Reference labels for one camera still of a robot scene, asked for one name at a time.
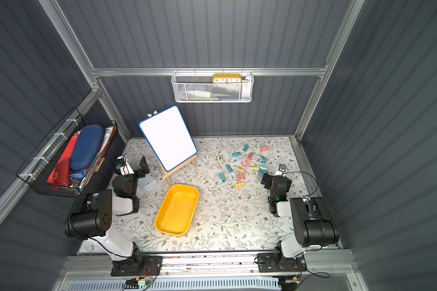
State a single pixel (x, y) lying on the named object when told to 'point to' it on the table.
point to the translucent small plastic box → (147, 182)
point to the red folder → (60, 177)
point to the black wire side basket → (38, 168)
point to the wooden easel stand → (167, 174)
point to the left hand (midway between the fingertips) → (136, 158)
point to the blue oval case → (87, 145)
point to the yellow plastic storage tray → (176, 210)
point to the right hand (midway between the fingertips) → (281, 174)
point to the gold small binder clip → (218, 159)
